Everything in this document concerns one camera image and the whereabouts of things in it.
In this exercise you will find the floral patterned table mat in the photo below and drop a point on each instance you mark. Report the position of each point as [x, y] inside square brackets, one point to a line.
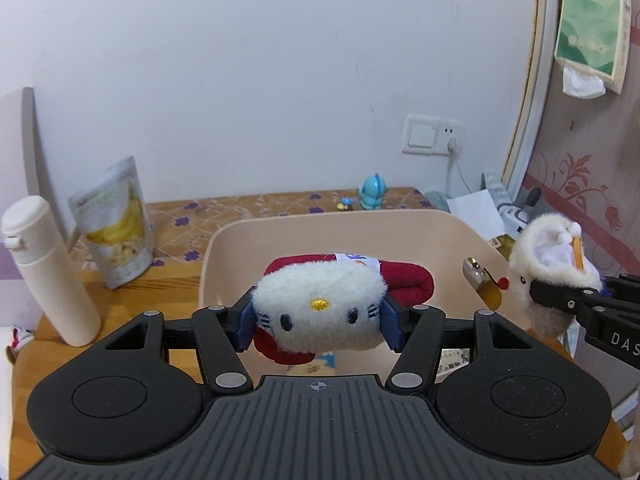
[190, 225]

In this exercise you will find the lilac board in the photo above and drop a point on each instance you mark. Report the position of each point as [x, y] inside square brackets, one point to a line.
[20, 160]

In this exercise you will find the white fluffy plush sock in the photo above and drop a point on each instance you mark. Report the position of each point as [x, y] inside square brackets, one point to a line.
[542, 255]

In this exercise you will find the white and red cat plush sock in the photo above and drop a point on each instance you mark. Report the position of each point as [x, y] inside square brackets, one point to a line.
[320, 310]

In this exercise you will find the teal cloth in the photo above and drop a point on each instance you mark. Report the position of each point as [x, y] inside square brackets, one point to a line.
[492, 185]

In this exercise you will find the pink floral panel with cream frame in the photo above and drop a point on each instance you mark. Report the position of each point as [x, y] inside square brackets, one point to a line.
[585, 170]

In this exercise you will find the banana chips pouch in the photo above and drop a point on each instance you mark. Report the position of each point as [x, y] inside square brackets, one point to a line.
[117, 230]

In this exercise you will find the shiny foil packet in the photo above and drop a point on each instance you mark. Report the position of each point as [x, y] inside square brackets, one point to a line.
[475, 272]

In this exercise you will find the green hanging tissue pack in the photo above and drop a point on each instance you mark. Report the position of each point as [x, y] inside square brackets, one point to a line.
[590, 25]

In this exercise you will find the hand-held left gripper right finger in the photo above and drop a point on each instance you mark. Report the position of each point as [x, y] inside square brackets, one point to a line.
[392, 325]

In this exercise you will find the beige plastic storage bin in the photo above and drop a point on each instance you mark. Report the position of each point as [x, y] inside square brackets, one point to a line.
[300, 235]

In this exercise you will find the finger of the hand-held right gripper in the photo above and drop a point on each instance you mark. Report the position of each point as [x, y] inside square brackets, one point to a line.
[625, 286]
[560, 297]

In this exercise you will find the white paper sheet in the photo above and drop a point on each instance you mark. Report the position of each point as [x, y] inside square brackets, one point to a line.
[477, 212]

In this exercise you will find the white thermos bottle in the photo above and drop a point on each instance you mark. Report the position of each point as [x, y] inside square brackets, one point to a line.
[45, 270]

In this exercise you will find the small blue and yellow toy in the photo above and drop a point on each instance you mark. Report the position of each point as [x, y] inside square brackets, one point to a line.
[345, 205]

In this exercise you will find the white wall switch socket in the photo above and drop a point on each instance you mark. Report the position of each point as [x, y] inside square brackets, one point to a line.
[422, 135]

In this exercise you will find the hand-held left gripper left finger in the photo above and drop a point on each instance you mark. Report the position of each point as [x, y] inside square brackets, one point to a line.
[245, 325]

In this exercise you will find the blue toy figure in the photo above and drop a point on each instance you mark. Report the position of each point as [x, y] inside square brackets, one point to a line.
[371, 192]

